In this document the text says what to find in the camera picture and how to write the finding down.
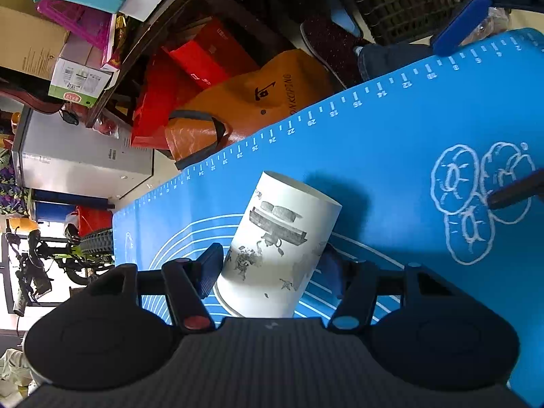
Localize white printed paper cup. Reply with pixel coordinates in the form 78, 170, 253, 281
214, 170, 342, 319

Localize black green bicycle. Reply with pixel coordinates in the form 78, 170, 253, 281
5, 219, 114, 317

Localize blue barrel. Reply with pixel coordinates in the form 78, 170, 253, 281
30, 190, 114, 222

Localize white chest freezer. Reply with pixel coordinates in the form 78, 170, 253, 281
12, 107, 154, 200

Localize tall brown cardboard box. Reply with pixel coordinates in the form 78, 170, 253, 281
0, 0, 69, 81

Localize floral patterned bag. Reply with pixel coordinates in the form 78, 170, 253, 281
0, 149, 30, 217

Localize blue silicone baking mat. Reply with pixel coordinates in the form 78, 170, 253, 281
114, 28, 543, 406

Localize red bucket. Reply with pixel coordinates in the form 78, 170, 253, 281
75, 205, 113, 238

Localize dark wooden shelf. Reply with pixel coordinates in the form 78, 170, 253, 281
86, 0, 192, 128

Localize green white product box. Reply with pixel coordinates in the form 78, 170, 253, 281
48, 33, 113, 108

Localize red gift bag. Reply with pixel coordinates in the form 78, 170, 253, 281
131, 18, 259, 150

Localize pink plastic basket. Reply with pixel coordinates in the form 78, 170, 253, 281
37, 0, 113, 49

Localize orange shopping bag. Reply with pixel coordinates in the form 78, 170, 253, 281
165, 49, 335, 170

